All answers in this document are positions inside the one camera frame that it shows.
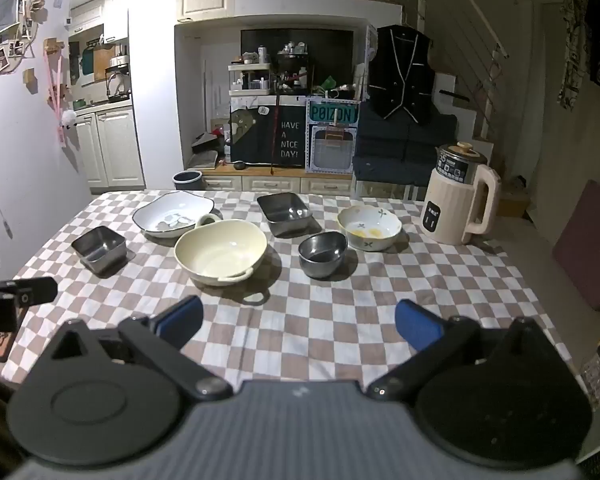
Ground black vest with white trim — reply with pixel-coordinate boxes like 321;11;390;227
367;24;436;123

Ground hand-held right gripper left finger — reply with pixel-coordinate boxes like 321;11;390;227
40;295;235;402

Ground low white drawer cabinet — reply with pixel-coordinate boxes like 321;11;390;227
200;165;353;195

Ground wall photo collage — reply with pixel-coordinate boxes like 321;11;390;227
0;0;48;96

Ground brown white checkered tablecloth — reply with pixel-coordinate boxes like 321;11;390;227
0;189;576;396

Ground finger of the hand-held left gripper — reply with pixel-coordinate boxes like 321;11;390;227
0;276;59;307

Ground white kitchen base cabinets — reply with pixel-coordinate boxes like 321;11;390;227
72;105;146;191

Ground white kitchen wall cabinets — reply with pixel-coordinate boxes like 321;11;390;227
70;0;131;43

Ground grey flat tray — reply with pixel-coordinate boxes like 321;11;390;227
187;150;221;170

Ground white shelf rack with bottles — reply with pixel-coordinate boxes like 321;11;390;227
228;62;272;97

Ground cream two-handled bowl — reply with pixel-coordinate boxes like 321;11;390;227
174;213;269;287

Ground grey waste bin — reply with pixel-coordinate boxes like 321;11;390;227
172;171;203;191

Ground pink hanging ribbon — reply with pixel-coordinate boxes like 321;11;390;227
42;37;78;148

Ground black shelf with bottles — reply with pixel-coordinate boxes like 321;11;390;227
275;42;311;93

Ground floral ceramic bowl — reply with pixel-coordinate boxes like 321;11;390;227
336;205;402;252

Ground pink board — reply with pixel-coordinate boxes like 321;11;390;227
552;180;600;311

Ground round steel bowl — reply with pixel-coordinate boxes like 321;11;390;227
298;230;349;279

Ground white plate with dark rim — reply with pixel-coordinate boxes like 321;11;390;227
131;191;216;239

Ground white framed storage box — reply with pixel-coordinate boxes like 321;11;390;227
305;122;356;175

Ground cream electric kettle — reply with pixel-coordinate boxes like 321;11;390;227
421;141;502;246

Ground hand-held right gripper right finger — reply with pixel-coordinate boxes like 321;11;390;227
367;299;563;402

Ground teal lettered sign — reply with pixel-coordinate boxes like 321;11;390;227
306;97;358;125

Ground large rectangular steel container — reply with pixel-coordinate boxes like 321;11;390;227
256;192;314;238

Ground white stair handrail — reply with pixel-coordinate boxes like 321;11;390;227
420;0;511;141

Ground small square steel container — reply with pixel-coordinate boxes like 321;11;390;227
71;225;127;275

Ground black lettered board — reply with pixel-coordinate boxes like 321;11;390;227
230;105;308;168

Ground hanging patterned clothes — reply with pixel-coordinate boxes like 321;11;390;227
557;0;600;121

